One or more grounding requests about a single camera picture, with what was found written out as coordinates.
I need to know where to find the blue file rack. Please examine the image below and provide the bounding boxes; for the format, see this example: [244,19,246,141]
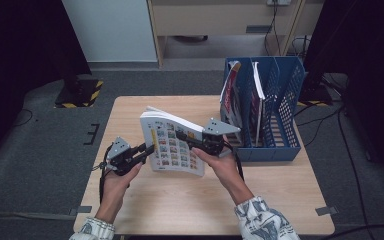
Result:
[219,55,307,163]

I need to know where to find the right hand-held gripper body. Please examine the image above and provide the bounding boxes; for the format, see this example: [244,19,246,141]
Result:
[200,117,242,158]

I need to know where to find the grey drawer handle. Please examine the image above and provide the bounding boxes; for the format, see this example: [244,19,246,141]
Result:
[245,24,274,34]

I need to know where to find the beige wooden cabinet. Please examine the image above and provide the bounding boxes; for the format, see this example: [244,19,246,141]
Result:
[146,0,324,69]

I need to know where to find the black stand base striped edge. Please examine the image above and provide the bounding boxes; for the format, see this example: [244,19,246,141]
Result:
[296,83,334,108]
[53,74,104,109]

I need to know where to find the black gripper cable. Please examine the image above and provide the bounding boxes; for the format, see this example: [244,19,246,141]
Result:
[224,141,246,183]
[98,146,113,204]

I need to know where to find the person's left hand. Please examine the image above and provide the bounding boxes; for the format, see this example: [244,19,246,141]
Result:
[95,161,144,225]

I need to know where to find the black cabinet cable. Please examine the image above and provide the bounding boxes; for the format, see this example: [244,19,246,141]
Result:
[263,0,283,56]

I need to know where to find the thin black floor cable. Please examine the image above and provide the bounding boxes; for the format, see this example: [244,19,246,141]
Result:
[13,109,34,128]

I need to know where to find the long black floor cable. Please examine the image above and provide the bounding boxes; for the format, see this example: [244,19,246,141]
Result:
[336,99,371,240]

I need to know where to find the person's right hand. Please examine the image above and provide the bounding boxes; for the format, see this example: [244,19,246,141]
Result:
[191,146,253,205]

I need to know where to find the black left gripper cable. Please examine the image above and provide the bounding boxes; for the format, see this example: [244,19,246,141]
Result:
[98,146,113,204]

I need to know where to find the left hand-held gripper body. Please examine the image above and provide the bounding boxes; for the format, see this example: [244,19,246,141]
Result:
[103,136,139,177]

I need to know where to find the white panel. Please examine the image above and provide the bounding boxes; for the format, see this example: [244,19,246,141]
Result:
[62,0,158,63]

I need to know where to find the black magazine with red cards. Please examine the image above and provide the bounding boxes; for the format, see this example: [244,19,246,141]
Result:
[219,60,248,148]

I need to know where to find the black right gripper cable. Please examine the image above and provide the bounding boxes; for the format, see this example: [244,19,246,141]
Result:
[224,141,246,183]

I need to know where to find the dark curtain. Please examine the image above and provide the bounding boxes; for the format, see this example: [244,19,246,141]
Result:
[303,0,384,191]
[0,0,93,168]

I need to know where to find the white picture book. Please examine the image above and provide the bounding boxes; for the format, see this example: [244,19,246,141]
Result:
[139,105,206,178]

